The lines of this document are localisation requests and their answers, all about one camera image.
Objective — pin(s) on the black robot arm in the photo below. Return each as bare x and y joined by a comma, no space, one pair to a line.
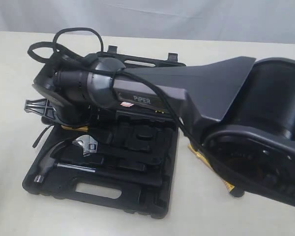
241,111

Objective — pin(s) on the right yellow black screwdriver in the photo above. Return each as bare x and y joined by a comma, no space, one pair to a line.
157,111

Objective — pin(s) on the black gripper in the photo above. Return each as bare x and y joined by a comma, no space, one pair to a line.
63,82

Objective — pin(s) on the black electrical tape roll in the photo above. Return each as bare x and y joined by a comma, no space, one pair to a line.
126,104

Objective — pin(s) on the yellow tape measure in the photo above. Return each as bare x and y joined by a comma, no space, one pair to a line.
80,129

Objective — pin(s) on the claw hammer black handle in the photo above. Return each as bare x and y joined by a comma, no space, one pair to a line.
49,162

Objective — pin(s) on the yellow black utility knife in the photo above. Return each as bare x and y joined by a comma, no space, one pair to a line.
206,159

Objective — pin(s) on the chrome adjustable wrench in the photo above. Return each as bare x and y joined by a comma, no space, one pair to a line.
90,146

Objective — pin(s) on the black plastic tool case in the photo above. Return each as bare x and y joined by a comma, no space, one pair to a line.
111,143

